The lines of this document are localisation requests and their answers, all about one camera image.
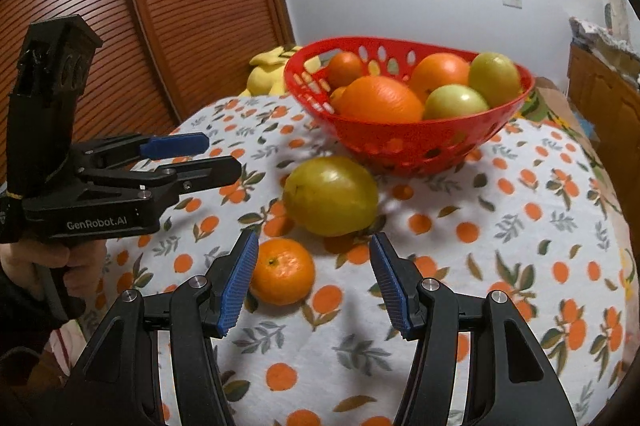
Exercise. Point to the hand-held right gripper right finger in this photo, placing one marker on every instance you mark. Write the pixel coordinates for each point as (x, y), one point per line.
(392, 291)

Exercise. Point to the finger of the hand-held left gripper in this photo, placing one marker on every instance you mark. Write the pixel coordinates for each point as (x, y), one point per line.
(175, 145)
(210, 171)

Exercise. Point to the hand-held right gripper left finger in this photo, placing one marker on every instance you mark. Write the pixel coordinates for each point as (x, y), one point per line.
(240, 281)

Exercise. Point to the small mandarin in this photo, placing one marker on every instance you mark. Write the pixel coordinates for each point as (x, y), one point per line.
(345, 68)
(338, 96)
(282, 271)

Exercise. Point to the large yellow-green fruit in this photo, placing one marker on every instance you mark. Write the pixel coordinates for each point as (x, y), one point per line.
(330, 196)

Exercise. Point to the red perforated plastic basket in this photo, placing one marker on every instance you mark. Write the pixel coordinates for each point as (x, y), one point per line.
(400, 146)

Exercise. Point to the large orange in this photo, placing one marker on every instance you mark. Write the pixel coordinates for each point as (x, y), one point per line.
(380, 98)

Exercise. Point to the small green fruit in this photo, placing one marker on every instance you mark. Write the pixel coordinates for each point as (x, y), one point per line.
(455, 102)

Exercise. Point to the medium orange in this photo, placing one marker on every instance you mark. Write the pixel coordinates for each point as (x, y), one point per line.
(440, 73)

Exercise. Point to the person's left forearm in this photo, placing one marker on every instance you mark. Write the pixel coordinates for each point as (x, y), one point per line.
(25, 331)

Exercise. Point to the person's left hand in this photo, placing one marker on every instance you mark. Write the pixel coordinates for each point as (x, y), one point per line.
(15, 266)

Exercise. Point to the yellow plush toy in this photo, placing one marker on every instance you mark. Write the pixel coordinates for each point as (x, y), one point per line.
(265, 78)

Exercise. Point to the wooden slatted wardrobe door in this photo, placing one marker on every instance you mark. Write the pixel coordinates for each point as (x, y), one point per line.
(175, 31)

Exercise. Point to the orange-print white tablecloth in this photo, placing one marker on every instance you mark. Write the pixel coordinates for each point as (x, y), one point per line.
(500, 231)

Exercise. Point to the red striped garment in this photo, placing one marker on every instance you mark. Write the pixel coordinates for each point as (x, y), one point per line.
(62, 346)

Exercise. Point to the yellowish green fruit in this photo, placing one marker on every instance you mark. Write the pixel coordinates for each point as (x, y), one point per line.
(492, 76)

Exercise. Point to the floral bedsheet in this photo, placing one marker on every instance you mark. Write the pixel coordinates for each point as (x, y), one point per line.
(550, 106)

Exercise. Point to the wooden cabinet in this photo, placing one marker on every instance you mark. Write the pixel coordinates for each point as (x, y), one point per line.
(610, 106)

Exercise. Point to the pile of papers and boxes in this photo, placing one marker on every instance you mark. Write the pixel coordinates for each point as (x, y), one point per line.
(600, 33)

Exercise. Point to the pale curtain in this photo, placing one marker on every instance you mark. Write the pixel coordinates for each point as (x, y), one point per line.
(614, 1)

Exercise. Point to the white wall switch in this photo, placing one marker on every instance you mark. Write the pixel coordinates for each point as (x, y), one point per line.
(511, 1)

